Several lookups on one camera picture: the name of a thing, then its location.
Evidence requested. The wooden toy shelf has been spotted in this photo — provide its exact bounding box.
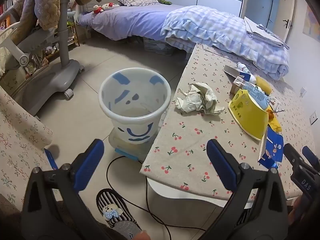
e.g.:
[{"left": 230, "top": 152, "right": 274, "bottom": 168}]
[{"left": 37, "top": 17, "right": 80, "bottom": 63}]

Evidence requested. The floral print cloth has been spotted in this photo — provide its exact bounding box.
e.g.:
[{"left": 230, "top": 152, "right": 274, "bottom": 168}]
[{"left": 0, "top": 85, "right": 54, "bottom": 205}]

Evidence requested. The person's right hand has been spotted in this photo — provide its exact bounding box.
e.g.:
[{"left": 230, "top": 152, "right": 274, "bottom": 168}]
[{"left": 287, "top": 196, "right": 304, "bottom": 227}]

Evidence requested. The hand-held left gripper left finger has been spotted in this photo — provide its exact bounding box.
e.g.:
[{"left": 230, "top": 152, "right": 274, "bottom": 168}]
[{"left": 21, "top": 139, "right": 105, "bottom": 240}]

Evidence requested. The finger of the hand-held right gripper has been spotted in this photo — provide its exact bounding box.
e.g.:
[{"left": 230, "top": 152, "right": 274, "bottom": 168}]
[
  {"left": 283, "top": 143, "right": 304, "bottom": 173},
  {"left": 302, "top": 146, "right": 320, "bottom": 174}
]

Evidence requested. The wall poster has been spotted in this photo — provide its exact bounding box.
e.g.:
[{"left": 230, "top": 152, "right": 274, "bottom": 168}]
[{"left": 302, "top": 5, "right": 320, "bottom": 38}]

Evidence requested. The bed with purple sheet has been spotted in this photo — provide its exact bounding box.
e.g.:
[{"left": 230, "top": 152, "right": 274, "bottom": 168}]
[{"left": 76, "top": 0, "right": 200, "bottom": 55}]

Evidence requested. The bookshelf with books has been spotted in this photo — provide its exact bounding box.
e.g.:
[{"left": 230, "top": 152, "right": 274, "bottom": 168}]
[{"left": 0, "top": 0, "right": 23, "bottom": 15}]

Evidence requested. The clear flat plastic box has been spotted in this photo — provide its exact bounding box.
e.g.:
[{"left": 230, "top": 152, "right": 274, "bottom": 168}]
[{"left": 108, "top": 127, "right": 160, "bottom": 162}]

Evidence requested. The yellow plastic wrapper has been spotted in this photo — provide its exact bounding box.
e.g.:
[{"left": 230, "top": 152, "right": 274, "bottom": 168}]
[{"left": 266, "top": 105, "right": 283, "bottom": 133}]

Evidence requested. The cherry print tablecloth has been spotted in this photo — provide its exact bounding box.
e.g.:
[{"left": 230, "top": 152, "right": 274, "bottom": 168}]
[{"left": 139, "top": 42, "right": 313, "bottom": 202}]

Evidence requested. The white table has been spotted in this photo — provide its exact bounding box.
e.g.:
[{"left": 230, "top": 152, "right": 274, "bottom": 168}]
[{"left": 146, "top": 175, "right": 250, "bottom": 208}]

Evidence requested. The blue carton box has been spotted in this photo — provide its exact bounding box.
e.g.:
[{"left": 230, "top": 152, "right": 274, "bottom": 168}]
[{"left": 258, "top": 126, "right": 284, "bottom": 169}]

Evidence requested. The yellow paper bowl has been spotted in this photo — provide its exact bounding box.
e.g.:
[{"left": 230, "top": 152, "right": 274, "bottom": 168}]
[{"left": 228, "top": 88, "right": 269, "bottom": 141}]

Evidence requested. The beige fleece garment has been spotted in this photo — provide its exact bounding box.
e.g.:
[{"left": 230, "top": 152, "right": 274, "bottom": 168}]
[{"left": 17, "top": 0, "right": 78, "bottom": 30}]

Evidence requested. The yellow sponge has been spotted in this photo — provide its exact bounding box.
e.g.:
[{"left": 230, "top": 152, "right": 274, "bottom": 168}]
[{"left": 255, "top": 77, "right": 272, "bottom": 95}]

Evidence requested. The white bin with blue print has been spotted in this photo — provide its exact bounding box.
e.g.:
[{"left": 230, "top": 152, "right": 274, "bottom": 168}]
[{"left": 98, "top": 67, "right": 172, "bottom": 144}]

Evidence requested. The grey sock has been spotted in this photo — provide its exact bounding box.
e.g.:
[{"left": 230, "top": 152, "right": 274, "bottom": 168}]
[{"left": 112, "top": 220, "right": 150, "bottom": 240}]

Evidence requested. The grey cardboard box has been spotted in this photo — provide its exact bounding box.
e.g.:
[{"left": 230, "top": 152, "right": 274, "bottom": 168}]
[{"left": 223, "top": 64, "right": 250, "bottom": 80}]

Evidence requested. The blue checked quilt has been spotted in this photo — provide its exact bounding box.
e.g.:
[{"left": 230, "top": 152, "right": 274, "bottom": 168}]
[{"left": 160, "top": 5, "right": 290, "bottom": 80}]

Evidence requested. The blue door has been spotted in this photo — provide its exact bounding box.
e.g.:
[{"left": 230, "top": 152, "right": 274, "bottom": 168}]
[{"left": 240, "top": 0, "right": 297, "bottom": 43}]

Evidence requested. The striped slipper with bear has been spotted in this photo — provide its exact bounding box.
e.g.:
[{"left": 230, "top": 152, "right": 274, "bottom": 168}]
[{"left": 96, "top": 189, "right": 142, "bottom": 233}]

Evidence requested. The small brown carton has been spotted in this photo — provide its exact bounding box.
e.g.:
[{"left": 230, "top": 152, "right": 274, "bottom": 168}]
[{"left": 230, "top": 76, "right": 248, "bottom": 95}]

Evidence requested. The white paper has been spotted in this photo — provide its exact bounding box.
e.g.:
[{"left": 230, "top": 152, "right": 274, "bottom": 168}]
[{"left": 175, "top": 82, "right": 225, "bottom": 116}]

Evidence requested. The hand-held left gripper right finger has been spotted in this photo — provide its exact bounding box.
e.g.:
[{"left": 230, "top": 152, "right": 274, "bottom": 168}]
[{"left": 206, "top": 139, "right": 289, "bottom": 240}]

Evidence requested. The folded grey cloth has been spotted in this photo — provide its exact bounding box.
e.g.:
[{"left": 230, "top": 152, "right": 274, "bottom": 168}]
[{"left": 244, "top": 16, "right": 290, "bottom": 48}]

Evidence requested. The black cable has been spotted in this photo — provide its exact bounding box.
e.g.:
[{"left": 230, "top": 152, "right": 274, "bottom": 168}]
[{"left": 106, "top": 155, "right": 205, "bottom": 240}]

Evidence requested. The clear plastic bottle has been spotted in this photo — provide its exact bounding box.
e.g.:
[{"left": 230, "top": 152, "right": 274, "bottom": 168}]
[{"left": 241, "top": 81, "right": 270, "bottom": 109}]

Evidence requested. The white squeeze bottle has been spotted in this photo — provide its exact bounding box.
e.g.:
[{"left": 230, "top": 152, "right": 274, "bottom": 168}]
[{"left": 236, "top": 62, "right": 258, "bottom": 84}]

